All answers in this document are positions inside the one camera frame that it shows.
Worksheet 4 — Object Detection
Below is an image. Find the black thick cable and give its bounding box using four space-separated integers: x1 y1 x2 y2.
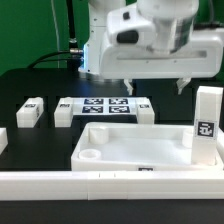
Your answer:
27 0 85 70

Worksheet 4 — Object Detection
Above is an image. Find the white left side block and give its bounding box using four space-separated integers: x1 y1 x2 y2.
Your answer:
0 128 8 155

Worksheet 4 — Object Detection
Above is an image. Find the marker tag base plate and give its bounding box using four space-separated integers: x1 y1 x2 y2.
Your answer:
73 97 136 116

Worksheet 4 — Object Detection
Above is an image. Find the white desk top tray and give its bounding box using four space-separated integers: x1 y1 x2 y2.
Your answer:
71 122 224 171

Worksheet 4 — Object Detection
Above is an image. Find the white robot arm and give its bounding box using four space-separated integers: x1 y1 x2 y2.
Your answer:
79 0 224 90

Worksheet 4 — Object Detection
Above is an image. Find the thin grey cable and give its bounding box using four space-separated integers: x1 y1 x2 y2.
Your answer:
50 0 62 69

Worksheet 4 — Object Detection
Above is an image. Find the white front fence bar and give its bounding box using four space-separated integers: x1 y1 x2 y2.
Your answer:
0 171 224 201

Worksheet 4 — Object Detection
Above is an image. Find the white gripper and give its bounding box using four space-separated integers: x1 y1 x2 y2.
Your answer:
99 28 224 96

